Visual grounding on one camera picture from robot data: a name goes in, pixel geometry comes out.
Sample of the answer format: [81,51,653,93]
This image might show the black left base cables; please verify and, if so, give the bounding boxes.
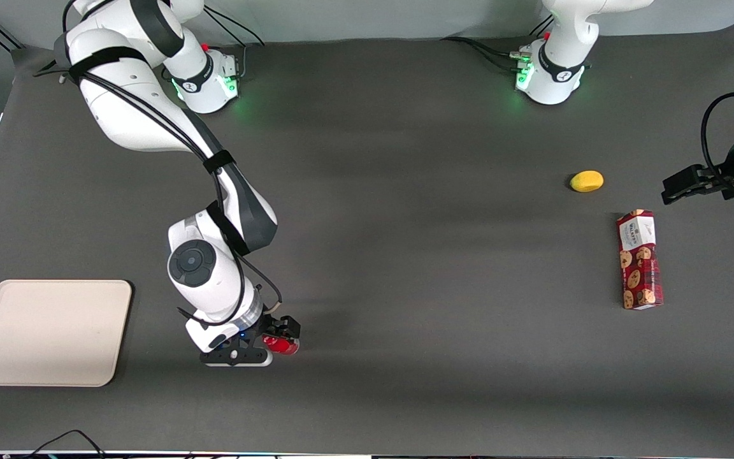
[440,14,556,72]

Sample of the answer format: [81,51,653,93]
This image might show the yellow lemon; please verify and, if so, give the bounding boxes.
[570,170,605,193]

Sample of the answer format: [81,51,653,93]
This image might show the red cookie box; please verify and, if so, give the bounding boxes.
[616,209,665,310]

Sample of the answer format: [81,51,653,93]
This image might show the black cable at table edge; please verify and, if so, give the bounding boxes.
[4,429,108,459]

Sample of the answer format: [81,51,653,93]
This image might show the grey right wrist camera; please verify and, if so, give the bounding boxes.
[199,346,274,368]

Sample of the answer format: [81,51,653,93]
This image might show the beige plastic tray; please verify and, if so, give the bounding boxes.
[0,279,133,388]

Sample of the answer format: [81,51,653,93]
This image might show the red soda can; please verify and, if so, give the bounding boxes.
[263,335,300,356]

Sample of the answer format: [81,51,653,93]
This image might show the black base cables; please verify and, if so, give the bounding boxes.
[440,14,556,72]
[162,5,266,82]

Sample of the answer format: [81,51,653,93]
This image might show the black right base cables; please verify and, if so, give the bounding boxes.
[162,5,266,82]

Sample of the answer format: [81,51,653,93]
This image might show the black cable along right arm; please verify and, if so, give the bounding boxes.
[34,0,283,327]

